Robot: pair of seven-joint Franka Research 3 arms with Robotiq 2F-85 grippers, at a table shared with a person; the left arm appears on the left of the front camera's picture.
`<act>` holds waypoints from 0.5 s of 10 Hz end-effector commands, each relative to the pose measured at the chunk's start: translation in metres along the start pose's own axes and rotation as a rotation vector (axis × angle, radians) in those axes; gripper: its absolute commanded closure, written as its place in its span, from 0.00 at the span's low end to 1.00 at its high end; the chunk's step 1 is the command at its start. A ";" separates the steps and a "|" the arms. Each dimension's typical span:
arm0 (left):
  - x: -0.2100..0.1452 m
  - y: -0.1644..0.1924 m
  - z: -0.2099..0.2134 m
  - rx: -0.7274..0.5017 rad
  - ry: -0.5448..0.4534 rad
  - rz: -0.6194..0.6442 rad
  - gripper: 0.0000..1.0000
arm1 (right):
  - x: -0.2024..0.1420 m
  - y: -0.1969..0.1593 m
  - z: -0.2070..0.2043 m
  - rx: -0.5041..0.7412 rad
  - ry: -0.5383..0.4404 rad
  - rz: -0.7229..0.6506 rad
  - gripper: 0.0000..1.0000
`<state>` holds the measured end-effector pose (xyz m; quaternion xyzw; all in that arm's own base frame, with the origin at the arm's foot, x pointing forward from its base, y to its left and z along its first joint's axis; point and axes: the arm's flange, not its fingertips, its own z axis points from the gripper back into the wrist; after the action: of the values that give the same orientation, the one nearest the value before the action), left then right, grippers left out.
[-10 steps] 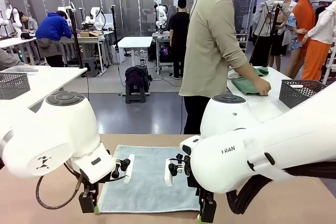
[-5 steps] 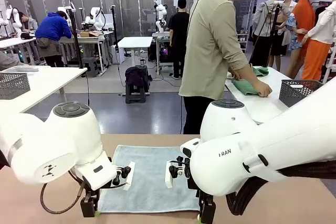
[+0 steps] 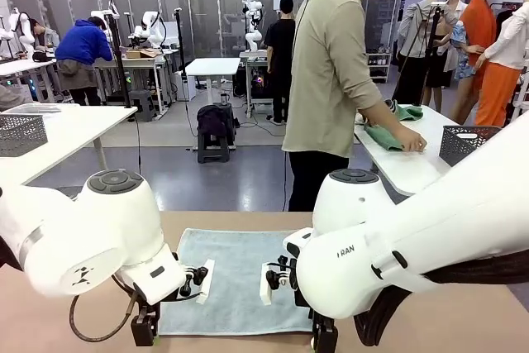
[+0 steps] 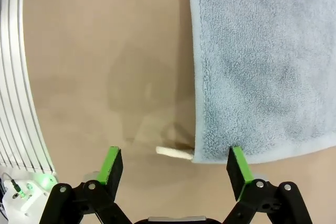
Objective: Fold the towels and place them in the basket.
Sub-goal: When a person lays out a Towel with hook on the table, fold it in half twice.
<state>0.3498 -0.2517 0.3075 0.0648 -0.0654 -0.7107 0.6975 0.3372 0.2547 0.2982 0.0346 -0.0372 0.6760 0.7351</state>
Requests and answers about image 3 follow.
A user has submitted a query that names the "dark grey step stool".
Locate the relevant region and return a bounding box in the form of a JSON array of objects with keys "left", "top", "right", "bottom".
[{"left": 196, "top": 123, "right": 237, "bottom": 165}]

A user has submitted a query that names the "black tripod with white head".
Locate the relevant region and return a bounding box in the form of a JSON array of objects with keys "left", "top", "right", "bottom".
[{"left": 392, "top": 0, "right": 448, "bottom": 107}]

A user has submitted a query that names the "black arm cable sleeve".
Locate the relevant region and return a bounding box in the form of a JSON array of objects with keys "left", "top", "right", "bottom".
[
  {"left": 0, "top": 233, "right": 24, "bottom": 272},
  {"left": 353, "top": 251, "right": 529, "bottom": 348}
]

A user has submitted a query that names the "white lab workbench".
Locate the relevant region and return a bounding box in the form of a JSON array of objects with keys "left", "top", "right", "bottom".
[
  {"left": 93, "top": 49, "right": 179, "bottom": 119},
  {"left": 0, "top": 57, "right": 58, "bottom": 103},
  {"left": 238, "top": 50, "right": 274, "bottom": 119}
]

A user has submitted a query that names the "person in beige shirt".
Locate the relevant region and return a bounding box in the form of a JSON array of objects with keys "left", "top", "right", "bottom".
[{"left": 282, "top": 0, "right": 392, "bottom": 212}]

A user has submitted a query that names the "person in black shirt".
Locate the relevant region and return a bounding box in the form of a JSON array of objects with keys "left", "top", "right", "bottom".
[{"left": 264, "top": 0, "right": 297, "bottom": 126}]

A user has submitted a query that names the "white side table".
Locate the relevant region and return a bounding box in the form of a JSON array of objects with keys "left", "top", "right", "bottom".
[{"left": 353, "top": 103, "right": 460, "bottom": 197}]

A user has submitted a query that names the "person's right hand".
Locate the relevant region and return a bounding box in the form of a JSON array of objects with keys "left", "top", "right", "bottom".
[{"left": 398, "top": 131, "right": 429, "bottom": 154}]

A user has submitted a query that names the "black left arm cable sleeve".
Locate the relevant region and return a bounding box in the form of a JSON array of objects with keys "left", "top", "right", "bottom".
[{"left": 0, "top": 233, "right": 24, "bottom": 272}]

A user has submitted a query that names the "brown left gripper cable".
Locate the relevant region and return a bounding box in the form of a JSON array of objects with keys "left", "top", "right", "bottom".
[{"left": 69, "top": 273, "right": 141, "bottom": 342}]

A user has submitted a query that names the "white shoe rack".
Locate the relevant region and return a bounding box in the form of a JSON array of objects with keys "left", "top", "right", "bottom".
[{"left": 365, "top": 51, "right": 393, "bottom": 83}]

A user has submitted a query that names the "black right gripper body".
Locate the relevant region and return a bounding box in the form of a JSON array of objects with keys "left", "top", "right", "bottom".
[{"left": 309, "top": 306, "right": 338, "bottom": 327}]

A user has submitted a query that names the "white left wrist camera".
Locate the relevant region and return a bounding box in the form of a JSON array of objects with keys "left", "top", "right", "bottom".
[{"left": 178, "top": 259, "right": 217, "bottom": 305}]

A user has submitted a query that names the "cardboard box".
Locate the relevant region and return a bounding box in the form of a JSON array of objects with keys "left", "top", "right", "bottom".
[{"left": 126, "top": 48, "right": 161, "bottom": 60}]

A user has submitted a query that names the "person in grey top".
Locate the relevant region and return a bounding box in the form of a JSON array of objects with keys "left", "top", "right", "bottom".
[{"left": 0, "top": 84, "right": 34, "bottom": 113}]

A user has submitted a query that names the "seated person with dark hair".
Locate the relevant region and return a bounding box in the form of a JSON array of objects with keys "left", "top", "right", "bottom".
[{"left": 25, "top": 17, "right": 61, "bottom": 56}]

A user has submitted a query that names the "mannequin in grey shirt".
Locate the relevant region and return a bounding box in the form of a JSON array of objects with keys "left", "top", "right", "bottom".
[{"left": 397, "top": 0, "right": 460, "bottom": 111}]

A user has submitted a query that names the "grey perforated basket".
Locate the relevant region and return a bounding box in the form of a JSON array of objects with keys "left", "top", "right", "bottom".
[
  {"left": 0, "top": 112, "right": 49, "bottom": 159},
  {"left": 438, "top": 124, "right": 503, "bottom": 167}
]

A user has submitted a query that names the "light blue terry towel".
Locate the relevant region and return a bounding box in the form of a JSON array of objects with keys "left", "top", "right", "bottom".
[{"left": 158, "top": 227, "right": 316, "bottom": 336}]

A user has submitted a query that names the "mannequin in blue floral dress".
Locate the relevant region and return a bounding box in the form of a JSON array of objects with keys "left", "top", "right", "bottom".
[{"left": 444, "top": 0, "right": 476, "bottom": 81}]

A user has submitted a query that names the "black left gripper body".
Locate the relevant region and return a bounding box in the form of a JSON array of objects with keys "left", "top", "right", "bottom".
[{"left": 138, "top": 302, "right": 161, "bottom": 321}]

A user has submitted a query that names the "person in blue hoodie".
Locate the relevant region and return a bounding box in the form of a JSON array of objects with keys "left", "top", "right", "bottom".
[{"left": 55, "top": 16, "right": 115, "bottom": 107}]

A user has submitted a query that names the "mannequin in orange jacket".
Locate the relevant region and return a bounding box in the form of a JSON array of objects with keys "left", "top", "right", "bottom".
[{"left": 450, "top": 0, "right": 499, "bottom": 125}]

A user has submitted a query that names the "black camera stand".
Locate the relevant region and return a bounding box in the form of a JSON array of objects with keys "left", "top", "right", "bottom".
[
  {"left": 102, "top": 0, "right": 132, "bottom": 109},
  {"left": 173, "top": 7, "right": 188, "bottom": 102}
]

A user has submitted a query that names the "white height-adjustable desk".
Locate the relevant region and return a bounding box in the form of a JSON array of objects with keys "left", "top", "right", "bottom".
[{"left": 184, "top": 57, "right": 241, "bottom": 151}]

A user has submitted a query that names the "black right arm cable sleeve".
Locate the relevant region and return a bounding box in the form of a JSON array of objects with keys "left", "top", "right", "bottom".
[{"left": 353, "top": 251, "right": 529, "bottom": 348}]

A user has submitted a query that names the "clear plastic container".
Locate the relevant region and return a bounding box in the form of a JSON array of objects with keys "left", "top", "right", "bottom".
[{"left": 2, "top": 103, "right": 80, "bottom": 117}]

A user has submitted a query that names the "grey plastic stool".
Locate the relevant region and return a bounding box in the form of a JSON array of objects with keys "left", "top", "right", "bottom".
[{"left": 129, "top": 88, "right": 155, "bottom": 122}]

